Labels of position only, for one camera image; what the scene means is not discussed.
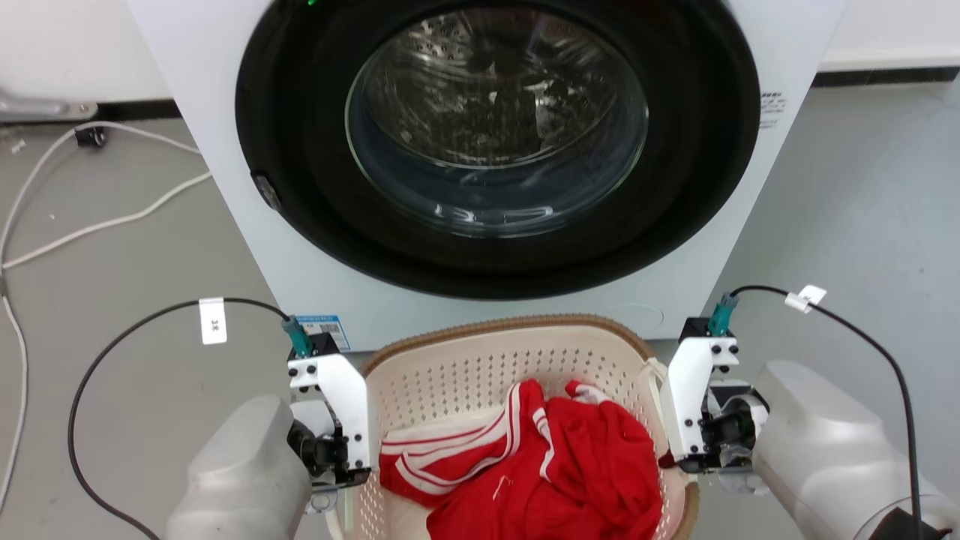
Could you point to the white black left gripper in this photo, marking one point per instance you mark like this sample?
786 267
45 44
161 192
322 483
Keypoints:
346 405

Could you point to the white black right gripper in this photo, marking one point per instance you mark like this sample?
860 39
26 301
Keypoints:
686 397

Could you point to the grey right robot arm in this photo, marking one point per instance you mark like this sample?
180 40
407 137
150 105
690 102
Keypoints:
825 442

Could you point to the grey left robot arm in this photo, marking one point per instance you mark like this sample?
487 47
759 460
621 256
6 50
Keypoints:
240 472

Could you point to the beige perforated laundry basket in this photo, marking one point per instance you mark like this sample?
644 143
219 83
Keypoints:
450 367

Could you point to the blue energy label sticker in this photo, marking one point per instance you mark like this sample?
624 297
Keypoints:
330 328

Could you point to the red garment with white stripes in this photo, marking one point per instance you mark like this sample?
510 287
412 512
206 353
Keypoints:
585 465

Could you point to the white front-load washing machine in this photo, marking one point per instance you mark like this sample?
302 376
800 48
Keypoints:
247 247

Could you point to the black round washer door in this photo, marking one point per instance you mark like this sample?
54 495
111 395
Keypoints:
300 150

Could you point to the small printed text sticker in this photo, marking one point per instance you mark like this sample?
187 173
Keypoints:
772 110

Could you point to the small black floor plug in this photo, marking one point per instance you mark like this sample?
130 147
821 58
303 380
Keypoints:
90 136

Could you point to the black baseboard strip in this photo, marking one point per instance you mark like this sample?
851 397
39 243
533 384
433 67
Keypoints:
885 76

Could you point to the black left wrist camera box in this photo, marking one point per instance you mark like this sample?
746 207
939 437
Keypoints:
321 345

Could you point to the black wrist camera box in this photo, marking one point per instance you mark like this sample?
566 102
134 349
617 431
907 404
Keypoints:
321 345
697 328

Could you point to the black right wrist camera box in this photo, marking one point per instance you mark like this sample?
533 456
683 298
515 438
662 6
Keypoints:
697 328

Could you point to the grey metal floor bracket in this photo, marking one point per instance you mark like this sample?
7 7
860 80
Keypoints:
37 107

